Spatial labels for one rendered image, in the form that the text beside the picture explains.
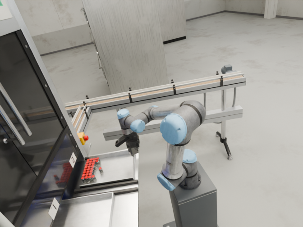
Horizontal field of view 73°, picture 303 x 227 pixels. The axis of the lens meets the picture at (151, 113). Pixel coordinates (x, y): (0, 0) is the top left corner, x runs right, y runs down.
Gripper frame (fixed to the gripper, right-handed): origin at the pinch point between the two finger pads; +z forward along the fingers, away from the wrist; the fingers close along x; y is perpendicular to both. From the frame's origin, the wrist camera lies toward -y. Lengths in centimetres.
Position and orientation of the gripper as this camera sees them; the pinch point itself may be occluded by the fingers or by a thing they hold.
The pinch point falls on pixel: (131, 155)
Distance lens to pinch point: 144.2
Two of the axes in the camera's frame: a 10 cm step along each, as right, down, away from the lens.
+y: 9.8, -1.7, -0.5
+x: -0.5, -5.2, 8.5
